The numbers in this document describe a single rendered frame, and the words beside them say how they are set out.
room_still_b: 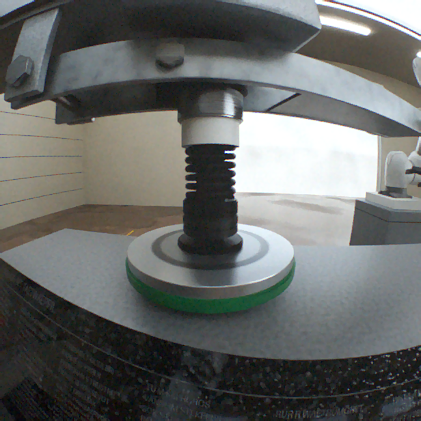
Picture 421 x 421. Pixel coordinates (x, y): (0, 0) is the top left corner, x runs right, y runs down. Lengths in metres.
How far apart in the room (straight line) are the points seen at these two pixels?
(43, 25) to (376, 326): 0.47
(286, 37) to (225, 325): 0.31
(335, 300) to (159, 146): 5.34
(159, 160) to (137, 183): 0.87
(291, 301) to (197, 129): 0.22
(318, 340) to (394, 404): 0.12
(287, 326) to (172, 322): 0.12
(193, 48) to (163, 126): 5.29
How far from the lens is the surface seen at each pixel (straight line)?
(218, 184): 0.23
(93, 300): 0.28
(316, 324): 0.24
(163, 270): 0.20
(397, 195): 1.37
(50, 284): 0.35
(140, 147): 5.70
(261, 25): 0.24
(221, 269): 0.20
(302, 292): 0.29
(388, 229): 1.22
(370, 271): 0.39
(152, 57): 0.22
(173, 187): 5.32
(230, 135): 0.23
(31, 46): 0.26
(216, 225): 0.23
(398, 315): 0.30
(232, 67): 0.22
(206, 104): 0.23
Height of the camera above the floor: 0.96
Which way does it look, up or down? 12 degrees down
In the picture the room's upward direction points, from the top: straight up
